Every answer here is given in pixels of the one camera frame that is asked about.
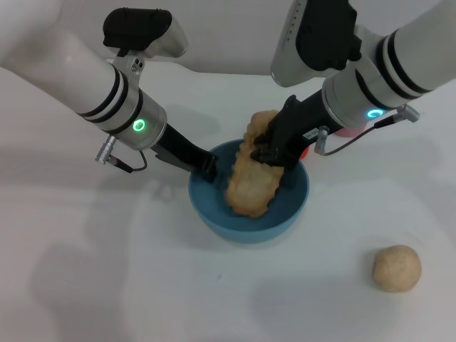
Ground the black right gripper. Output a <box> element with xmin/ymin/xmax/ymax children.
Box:
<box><xmin>249</xmin><ymin>86</ymin><xmax>338</xmax><ymax>169</ymax></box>

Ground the round beige bread bun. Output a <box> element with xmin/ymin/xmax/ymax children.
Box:
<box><xmin>371</xmin><ymin>244</ymin><xmax>423</xmax><ymax>294</ymax></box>

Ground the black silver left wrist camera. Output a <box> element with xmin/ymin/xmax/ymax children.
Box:
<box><xmin>102</xmin><ymin>7</ymin><xmax>190</xmax><ymax>60</ymax></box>

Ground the right arm cable with connector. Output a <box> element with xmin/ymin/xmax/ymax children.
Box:
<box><xmin>316</xmin><ymin>104</ymin><xmax>422</xmax><ymax>157</ymax></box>

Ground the pink peach toy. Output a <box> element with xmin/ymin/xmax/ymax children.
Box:
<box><xmin>333</xmin><ymin>122</ymin><xmax>368</xmax><ymax>139</ymax></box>

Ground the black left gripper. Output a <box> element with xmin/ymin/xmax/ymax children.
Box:
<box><xmin>152</xmin><ymin>122</ymin><xmax>219</xmax><ymax>184</ymax></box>

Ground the long toasted bread loaf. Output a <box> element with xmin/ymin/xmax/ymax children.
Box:
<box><xmin>223</xmin><ymin>109</ymin><xmax>284</xmax><ymax>219</ymax></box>

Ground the blue bowl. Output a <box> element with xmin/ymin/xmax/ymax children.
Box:
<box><xmin>187</xmin><ymin>139</ymin><xmax>311</xmax><ymax>245</ymax></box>

